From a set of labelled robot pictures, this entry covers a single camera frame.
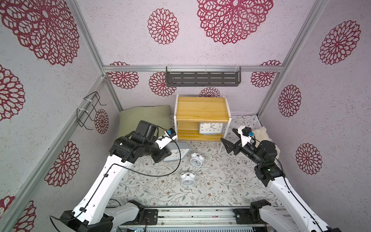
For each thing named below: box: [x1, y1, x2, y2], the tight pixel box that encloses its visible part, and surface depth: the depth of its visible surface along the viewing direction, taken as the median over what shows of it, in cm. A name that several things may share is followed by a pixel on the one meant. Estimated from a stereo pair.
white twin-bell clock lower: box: [180, 172, 196, 187], surface depth 81 cm
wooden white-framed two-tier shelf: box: [173, 93, 232, 142], surface depth 81 cm
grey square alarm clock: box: [199, 122, 224, 136], surface depth 87 cm
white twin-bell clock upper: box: [189, 152, 205, 168], surface depth 89 cm
